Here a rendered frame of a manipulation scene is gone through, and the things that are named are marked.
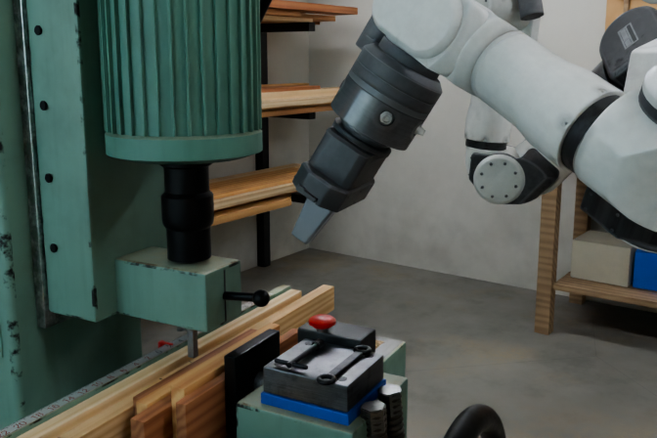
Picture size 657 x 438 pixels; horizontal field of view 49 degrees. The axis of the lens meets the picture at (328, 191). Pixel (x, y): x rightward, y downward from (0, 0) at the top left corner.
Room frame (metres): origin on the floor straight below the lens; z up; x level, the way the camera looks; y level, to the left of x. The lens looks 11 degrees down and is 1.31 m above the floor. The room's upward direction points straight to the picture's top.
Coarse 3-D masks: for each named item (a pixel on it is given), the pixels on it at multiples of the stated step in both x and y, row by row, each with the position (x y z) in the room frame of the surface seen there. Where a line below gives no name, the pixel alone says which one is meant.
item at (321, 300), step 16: (320, 288) 1.12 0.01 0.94; (288, 304) 1.04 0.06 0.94; (304, 304) 1.04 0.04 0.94; (320, 304) 1.09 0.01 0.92; (272, 320) 0.97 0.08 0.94; (288, 320) 1.00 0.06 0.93; (304, 320) 1.04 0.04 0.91; (208, 352) 0.86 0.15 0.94; (128, 400) 0.73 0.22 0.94; (96, 416) 0.69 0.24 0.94; (112, 416) 0.69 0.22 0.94; (128, 416) 0.71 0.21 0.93; (80, 432) 0.66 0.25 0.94; (96, 432) 0.67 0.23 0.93; (112, 432) 0.69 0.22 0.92; (128, 432) 0.71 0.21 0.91
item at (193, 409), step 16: (288, 336) 0.85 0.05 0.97; (208, 384) 0.71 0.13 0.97; (224, 384) 0.72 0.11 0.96; (192, 400) 0.68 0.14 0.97; (208, 400) 0.70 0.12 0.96; (224, 400) 0.72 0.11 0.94; (176, 416) 0.67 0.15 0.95; (192, 416) 0.68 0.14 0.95; (208, 416) 0.70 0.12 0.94; (224, 416) 0.72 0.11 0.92; (192, 432) 0.68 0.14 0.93; (208, 432) 0.70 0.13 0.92; (224, 432) 0.72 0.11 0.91
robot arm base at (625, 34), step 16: (624, 16) 1.10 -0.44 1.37; (640, 16) 1.07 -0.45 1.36; (656, 16) 1.04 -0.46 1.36; (608, 32) 1.10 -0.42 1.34; (624, 32) 1.07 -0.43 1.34; (640, 32) 1.04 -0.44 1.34; (656, 32) 1.02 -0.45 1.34; (608, 48) 1.08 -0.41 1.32; (624, 48) 1.05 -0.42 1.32; (608, 64) 1.06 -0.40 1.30; (624, 64) 1.03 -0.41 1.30; (624, 80) 1.04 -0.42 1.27
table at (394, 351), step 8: (376, 336) 1.01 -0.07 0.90; (384, 344) 0.98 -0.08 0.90; (392, 344) 0.98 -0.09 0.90; (400, 344) 0.98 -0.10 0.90; (376, 352) 0.95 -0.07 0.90; (384, 352) 0.95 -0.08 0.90; (392, 352) 0.96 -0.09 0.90; (400, 352) 0.97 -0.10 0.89; (384, 360) 0.93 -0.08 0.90; (392, 360) 0.95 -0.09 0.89; (400, 360) 0.98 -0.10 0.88; (384, 368) 0.93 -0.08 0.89; (392, 368) 0.95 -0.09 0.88; (400, 368) 0.98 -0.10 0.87
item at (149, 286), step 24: (120, 264) 0.83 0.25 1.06; (144, 264) 0.81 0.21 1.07; (168, 264) 0.81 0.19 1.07; (192, 264) 0.81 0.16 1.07; (216, 264) 0.81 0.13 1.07; (240, 264) 0.83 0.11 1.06; (120, 288) 0.83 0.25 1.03; (144, 288) 0.81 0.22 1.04; (168, 288) 0.80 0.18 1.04; (192, 288) 0.78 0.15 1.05; (216, 288) 0.79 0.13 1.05; (240, 288) 0.83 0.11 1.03; (120, 312) 0.83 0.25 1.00; (144, 312) 0.81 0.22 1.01; (168, 312) 0.80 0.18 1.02; (192, 312) 0.78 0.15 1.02; (216, 312) 0.79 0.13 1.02; (240, 312) 0.83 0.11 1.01
